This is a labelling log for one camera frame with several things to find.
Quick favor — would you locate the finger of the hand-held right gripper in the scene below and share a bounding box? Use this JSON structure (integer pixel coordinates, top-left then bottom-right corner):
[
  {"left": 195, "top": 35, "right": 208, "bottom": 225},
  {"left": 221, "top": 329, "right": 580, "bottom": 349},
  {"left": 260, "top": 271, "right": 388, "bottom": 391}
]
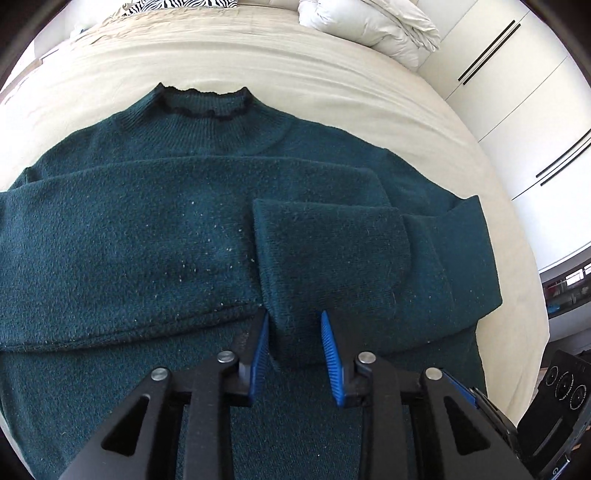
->
[{"left": 443, "top": 373, "right": 522, "bottom": 462}]

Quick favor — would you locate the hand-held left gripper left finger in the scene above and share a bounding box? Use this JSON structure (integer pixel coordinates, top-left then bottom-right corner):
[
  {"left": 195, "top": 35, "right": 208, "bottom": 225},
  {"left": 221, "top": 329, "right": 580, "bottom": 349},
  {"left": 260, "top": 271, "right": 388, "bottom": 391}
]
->
[{"left": 60, "top": 308, "right": 271, "bottom": 480}]

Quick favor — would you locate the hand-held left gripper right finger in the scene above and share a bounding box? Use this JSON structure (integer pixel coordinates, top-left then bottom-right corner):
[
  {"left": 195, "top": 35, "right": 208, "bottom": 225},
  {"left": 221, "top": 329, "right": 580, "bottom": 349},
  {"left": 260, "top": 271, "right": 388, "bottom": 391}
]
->
[{"left": 321, "top": 310, "right": 532, "bottom": 480}]

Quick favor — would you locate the dark teal knit sweater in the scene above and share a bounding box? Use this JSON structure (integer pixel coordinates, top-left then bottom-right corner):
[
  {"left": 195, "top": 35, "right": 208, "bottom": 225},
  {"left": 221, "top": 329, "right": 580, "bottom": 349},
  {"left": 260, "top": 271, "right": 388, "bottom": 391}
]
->
[{"left": 0, "top": 83, "right": 504, "bottom": 480}]

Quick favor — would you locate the dark shelf unit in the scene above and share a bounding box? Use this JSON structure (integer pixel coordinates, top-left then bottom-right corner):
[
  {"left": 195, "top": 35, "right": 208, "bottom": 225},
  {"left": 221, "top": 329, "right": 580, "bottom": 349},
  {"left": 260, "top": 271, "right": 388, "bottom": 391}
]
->
[{"left": 539, "top": 251, "right": 591, "bottom": 334}]

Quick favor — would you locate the bed with beige sheet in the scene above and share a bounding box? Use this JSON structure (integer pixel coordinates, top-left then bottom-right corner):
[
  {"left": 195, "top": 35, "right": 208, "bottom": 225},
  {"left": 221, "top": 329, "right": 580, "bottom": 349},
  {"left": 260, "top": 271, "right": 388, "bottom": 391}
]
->
[{"left": 0, "top": 0, "right": 553, "bottom": 480}]

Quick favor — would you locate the white wardrobe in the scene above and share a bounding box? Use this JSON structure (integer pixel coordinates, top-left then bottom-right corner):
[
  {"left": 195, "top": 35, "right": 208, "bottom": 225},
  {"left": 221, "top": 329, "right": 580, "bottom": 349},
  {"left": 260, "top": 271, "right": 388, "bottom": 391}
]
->
[{"left": 416, "top": 0, "right": 591, "bottom": 273}]

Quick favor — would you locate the white folded duvet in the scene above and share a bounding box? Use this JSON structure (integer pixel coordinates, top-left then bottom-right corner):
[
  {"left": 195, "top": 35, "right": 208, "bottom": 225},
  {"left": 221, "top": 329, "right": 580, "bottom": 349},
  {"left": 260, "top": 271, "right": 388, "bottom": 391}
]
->
[{"left": 298, "top": 0, "right": 441, "bottom": 71}]

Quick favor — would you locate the zebra print pillow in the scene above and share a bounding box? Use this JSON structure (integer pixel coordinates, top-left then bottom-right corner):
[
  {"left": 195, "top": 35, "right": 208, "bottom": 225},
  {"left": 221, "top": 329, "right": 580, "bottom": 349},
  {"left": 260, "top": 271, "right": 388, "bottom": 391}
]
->
[{"left": 122, "top": 0, "right": 238, "bottom": 14}]

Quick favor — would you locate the black wardrobe handle bar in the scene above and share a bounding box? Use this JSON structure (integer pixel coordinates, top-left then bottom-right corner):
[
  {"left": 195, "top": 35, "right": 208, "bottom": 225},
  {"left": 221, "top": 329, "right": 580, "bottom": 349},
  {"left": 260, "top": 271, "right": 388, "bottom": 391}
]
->
[
  {"left": 458, "top": 20, "right": 516, "bottom": 79},
  {"left": 462, "top": 23, "right": 522, "bottom": 85},
  {"left": 536, "top": 132, "right": 591, "bottom": 178},
  {"left": 540, "top": 146, "right": 591, "bottom": 186}
]

